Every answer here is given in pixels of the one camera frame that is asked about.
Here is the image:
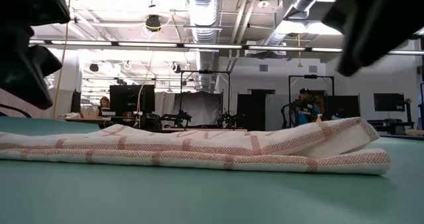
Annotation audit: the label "silver laptop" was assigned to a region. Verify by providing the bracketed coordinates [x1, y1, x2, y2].
[79, 108, 99, 120]

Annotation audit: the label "person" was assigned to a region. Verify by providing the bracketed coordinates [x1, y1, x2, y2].
[290, 87, 321, 128]
[95, 95, 111, 119]

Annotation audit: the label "black cabinet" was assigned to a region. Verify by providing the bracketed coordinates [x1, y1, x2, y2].
[237, 89, 276, 132]

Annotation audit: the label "large black monitor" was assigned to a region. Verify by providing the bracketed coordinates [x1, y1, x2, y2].
[109, 84, 156, 118]

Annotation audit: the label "thin yellow cable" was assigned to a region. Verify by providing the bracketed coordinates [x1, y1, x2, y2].
[136, 15, 174, 119]

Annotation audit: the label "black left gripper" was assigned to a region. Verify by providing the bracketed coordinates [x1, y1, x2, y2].
[0, 0, 72, 111]

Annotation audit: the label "long ceiling light bar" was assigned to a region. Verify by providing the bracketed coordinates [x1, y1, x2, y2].
[28, 38, 424, 56]

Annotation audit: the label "small black monitor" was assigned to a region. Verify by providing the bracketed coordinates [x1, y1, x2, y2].
[373, 92, 413, 122]

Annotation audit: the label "smooth silver ventilation duct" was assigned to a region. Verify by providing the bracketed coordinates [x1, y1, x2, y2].
[264, 0, 332, 48]

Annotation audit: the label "white red-checked towel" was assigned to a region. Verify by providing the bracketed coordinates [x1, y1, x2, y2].
[0, 117, 392, 176]

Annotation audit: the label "yellow hanging cable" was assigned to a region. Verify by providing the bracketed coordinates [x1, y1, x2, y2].
[52, 0, 72, 120]

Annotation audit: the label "low black table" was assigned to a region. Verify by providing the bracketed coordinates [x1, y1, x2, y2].
[362, 118, 415, 134]

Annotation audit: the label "ribbed silver ventilation duct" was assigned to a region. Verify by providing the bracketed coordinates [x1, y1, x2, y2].
[184, 0, 222, 89]

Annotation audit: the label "black ceiling device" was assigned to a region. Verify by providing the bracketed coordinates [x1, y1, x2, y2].
[145, 14, 162, 32]

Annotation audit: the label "grey backdrop cloth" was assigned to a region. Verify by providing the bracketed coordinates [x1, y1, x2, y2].
[155, 90, 223, 127]

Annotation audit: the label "beige curtain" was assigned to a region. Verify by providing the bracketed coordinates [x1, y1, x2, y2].
[0, 87, 74, 121]

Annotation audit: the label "black cable loop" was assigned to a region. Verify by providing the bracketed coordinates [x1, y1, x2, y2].
[0, 103, 32, 119]

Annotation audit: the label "black rig frame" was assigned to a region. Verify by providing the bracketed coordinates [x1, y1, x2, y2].
[180, 70, 232, 129]
[288, 74, 335, 129]

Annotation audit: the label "white pillar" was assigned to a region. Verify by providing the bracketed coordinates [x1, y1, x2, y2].
[54, 49, 83, 92]

